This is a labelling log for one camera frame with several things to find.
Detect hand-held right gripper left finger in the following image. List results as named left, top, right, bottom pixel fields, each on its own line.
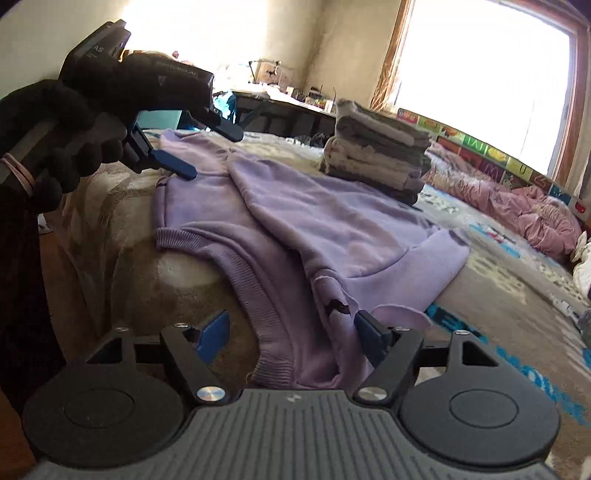
left=81, top=310, right=232, bottom=407

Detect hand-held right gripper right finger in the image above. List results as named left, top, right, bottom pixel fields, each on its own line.
left=353, top=311, right=504, bottom=408

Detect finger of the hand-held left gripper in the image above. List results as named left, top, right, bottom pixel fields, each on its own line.
left=149, top=148, right=199, bottom=181
left=184, top=110, right=244, bottom=143

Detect purple sweatshirt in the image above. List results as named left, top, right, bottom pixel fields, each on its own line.
left=152, top=128, right=472, bottom=391

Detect person's left forearm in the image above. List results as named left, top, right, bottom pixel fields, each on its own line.
left=0, top=185, right=70, bottom=418

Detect stack of folded grey clothes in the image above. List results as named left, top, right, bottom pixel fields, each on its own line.
left=318, top=98, right=435, bottom=206

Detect person's left hand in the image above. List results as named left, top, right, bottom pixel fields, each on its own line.
left=0, top=79, right=130, bottom=215

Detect teal cloth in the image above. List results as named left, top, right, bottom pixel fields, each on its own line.
left=210, top=90, right=238, bottom=125

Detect dark cluttered desk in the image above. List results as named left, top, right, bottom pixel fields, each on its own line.
left=231, top=90, right=338, bottom=139

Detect printed cartoon blanket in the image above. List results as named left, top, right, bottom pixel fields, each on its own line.
left=39, top=129, right=591, bottom=462

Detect pink wrist band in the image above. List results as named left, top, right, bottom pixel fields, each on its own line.
left=0, top=154, right=35, bottom=197

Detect pink quilt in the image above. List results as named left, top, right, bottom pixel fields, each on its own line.
left=427, top=143, right=583, bottom=264

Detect colourful alphabet board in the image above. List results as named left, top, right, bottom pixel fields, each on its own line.
left=397, top=108, right=587, bottom=213

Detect white padded jacket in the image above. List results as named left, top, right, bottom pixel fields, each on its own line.
left=573, top=231, right=591, bottom=296

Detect bright window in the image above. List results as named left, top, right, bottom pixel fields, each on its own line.
left=392, top=0, right=585, bottom=178

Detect wooden window frame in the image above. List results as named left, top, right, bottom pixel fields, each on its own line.
left=372, top=0, right=591, bottom=185

